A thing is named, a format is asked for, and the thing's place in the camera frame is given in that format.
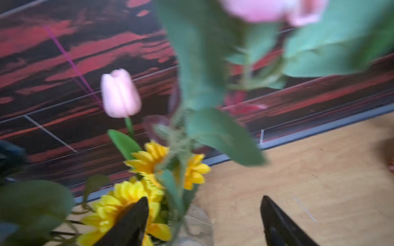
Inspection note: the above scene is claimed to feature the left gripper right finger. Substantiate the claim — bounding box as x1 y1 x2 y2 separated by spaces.
260 195 319 246

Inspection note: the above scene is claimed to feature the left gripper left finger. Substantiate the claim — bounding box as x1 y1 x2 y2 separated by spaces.
94 197 149 246

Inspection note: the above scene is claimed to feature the pink peony spray stem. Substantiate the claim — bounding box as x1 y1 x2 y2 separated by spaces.
155 1 394 166

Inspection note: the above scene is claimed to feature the clear glass vase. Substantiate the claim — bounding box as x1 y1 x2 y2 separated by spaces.
172 204 214 246

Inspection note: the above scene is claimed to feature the yellow sunflower large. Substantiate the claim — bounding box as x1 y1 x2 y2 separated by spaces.
77 177 172 246

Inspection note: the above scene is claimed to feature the yellow sunflower small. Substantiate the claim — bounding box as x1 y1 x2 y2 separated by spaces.
124 140 211 191

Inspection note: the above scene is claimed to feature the pink tulip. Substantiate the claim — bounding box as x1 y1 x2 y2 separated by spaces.
101 69 142 138

